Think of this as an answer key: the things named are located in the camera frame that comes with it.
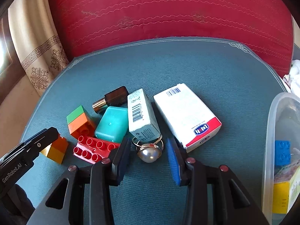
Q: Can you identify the yellow orange toy brick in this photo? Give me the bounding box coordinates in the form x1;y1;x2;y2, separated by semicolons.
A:
41;135;69;164

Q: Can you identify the white yellow medicine box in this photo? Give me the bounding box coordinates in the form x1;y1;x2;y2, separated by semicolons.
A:
272;160;299;214

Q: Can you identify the red toy brick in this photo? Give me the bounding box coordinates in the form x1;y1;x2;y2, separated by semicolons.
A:
73;135;120;164

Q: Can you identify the blue toy brick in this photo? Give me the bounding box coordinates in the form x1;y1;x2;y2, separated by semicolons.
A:
274;140;291;166

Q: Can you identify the green orange toy brick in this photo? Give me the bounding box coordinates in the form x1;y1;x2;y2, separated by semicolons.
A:
67;105;96;139

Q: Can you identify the white red medicine box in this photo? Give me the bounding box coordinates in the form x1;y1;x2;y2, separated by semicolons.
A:
154;83;222;153

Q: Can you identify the teal soap-shaped case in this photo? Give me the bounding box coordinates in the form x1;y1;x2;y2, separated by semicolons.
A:
94;106;129;144

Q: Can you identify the pearl gold ring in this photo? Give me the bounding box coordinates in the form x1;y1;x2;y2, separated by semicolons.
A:
131;133;164;164

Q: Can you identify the small teal white box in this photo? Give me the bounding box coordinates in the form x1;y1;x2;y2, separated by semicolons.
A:
127;88;161;143

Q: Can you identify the dark brown lipstick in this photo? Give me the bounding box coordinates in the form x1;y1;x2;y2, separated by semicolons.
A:
92;86;129;113

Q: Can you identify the gloved left hand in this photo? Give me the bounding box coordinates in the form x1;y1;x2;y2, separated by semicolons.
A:
0;184;35;225

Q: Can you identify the clear plastic bowl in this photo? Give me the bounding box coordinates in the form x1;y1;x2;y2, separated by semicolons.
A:
262;92;299;224

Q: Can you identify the beige patterned curtain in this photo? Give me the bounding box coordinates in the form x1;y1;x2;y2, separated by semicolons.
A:
8;0;69;95

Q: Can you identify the teal table mat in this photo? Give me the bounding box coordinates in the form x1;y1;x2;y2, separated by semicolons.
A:
16;36;289;225

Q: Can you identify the white clothes pile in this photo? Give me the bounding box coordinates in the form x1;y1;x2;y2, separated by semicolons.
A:
283;59;300;97

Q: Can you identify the red quilted mattress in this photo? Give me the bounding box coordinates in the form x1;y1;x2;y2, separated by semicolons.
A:
48;0;293;76

